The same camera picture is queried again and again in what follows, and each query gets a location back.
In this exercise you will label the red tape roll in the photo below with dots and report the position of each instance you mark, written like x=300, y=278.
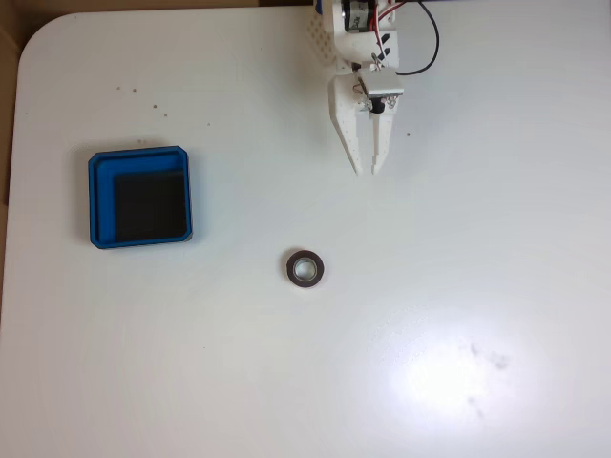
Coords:
x=291, y=274

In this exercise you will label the blue square box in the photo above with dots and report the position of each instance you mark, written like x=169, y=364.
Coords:
x=95, y=200

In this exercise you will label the white perforated plate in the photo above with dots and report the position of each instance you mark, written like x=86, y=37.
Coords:
x=321, y=43

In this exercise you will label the black square insert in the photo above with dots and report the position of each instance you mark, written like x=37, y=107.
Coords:
x=150, y=205

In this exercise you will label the white camera box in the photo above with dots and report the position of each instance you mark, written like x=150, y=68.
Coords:
x=382, y=82

